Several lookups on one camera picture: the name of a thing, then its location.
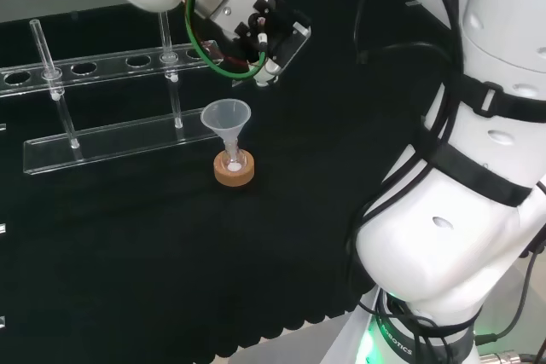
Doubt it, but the round-bottom glass flask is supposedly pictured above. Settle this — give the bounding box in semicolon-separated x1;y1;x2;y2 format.
220;141;249;175

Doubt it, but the cork ring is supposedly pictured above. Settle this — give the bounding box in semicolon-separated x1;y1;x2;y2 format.
212;148;257;188

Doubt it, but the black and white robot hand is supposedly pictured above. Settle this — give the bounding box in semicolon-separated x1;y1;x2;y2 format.
232;0;313;90

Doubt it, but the clear plastic funnel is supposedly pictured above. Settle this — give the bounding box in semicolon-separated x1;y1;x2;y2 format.
200;99;253;157

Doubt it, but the black bench cloth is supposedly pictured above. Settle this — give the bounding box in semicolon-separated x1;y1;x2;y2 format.
0;0;468;360

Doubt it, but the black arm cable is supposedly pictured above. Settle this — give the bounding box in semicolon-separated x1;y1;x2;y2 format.
352;0;378;65

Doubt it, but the clear funnel stand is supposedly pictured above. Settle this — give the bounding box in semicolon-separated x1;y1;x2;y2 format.
0;12;224;177

